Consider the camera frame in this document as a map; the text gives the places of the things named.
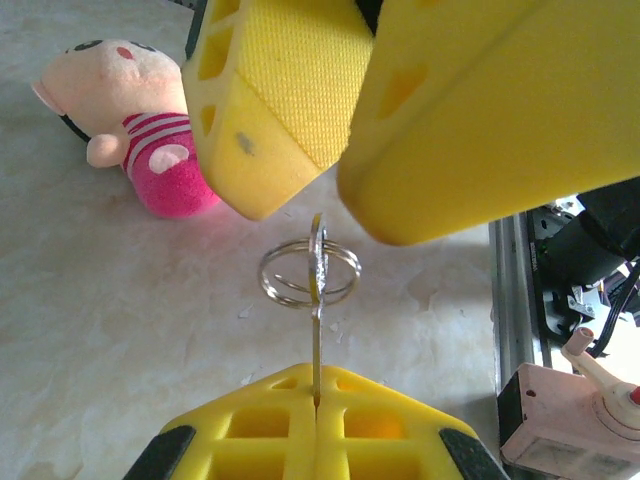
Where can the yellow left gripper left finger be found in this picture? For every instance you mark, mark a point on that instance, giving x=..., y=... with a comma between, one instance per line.
x=260, y=425

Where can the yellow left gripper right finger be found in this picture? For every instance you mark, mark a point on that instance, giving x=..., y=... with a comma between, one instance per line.
x=380, y=425

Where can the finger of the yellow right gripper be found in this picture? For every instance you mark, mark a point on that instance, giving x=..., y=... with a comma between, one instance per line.
x=490, y=115
x=280, y=100

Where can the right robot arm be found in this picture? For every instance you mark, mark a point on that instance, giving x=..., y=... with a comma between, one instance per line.
x=590, y=250

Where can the pink plush doll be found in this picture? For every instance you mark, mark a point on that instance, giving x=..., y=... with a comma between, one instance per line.
x=160, y=190

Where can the aluminium frame rail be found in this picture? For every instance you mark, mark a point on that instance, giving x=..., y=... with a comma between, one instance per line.
x=510, y=300

